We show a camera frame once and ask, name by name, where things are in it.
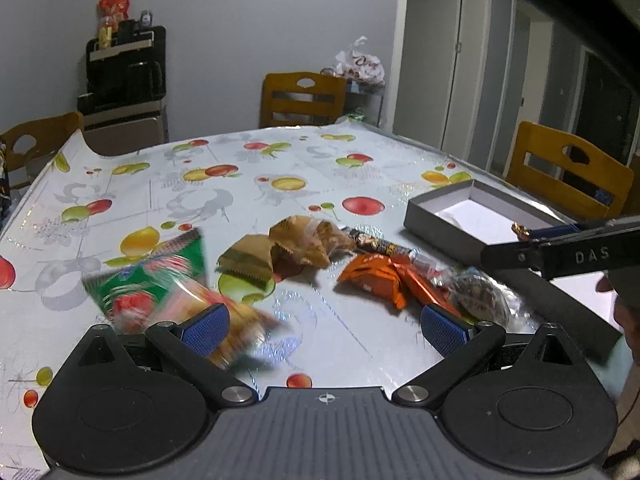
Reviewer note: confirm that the dark grey box lid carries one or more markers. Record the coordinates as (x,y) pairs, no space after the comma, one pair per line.
(565,310)

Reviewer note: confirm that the clear round cookie packet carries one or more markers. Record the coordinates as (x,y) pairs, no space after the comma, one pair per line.
(477,295)

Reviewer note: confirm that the metal rack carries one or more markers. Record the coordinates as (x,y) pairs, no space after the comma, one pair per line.
(367,105)

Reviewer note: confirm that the person's right hand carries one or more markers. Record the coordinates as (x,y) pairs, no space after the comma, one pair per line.
(606,284)

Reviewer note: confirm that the white plastic bag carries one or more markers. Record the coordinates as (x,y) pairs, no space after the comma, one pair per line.
(360,65)

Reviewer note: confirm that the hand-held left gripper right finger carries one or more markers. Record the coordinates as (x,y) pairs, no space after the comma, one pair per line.
(442,327)

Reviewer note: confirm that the small grey container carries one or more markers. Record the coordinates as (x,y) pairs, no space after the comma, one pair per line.
(146,19)

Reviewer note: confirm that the black cabinet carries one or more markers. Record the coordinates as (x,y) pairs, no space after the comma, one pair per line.
(122,90)

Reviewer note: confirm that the brown olive pastry packet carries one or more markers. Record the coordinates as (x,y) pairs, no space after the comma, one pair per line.
(247,257)

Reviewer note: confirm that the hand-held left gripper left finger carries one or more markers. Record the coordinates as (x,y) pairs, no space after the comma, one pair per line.
(206,327)

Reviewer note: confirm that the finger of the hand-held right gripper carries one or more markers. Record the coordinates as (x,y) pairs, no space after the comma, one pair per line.
(555,232)

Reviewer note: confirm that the orange snack packet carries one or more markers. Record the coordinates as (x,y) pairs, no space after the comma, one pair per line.
(372,275)

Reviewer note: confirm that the wooden chair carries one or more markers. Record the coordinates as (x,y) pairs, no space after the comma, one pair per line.
(35,142)
(570,170)
(300,97)

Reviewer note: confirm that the dark door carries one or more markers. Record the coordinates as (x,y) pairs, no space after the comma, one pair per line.
(607,105)

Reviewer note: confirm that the gold candy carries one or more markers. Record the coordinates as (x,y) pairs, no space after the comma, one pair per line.
(521,230)

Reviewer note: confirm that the dark striped candy bar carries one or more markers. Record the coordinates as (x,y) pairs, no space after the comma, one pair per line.
(380,245)

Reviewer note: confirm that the white door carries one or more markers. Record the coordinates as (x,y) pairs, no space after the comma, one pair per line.
(467,60)

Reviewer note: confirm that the red snack bag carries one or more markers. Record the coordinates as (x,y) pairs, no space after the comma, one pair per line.
(115,6)

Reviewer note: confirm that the grey cardboard box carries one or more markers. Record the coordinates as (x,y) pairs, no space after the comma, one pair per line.
(450,220)

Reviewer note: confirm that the green wrapper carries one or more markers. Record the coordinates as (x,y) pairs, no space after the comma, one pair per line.
(357,116)

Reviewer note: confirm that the yellow bottle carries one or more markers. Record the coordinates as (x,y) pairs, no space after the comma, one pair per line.
(105,32)

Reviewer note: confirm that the fruit-print plastic tablecloth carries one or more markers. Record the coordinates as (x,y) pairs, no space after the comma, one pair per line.
(210,200)

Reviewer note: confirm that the green snack packet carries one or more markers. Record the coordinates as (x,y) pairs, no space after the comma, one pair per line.
(150,280)

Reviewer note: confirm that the brown clear-window pastry packet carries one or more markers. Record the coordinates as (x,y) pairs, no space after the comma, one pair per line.
(305,240)

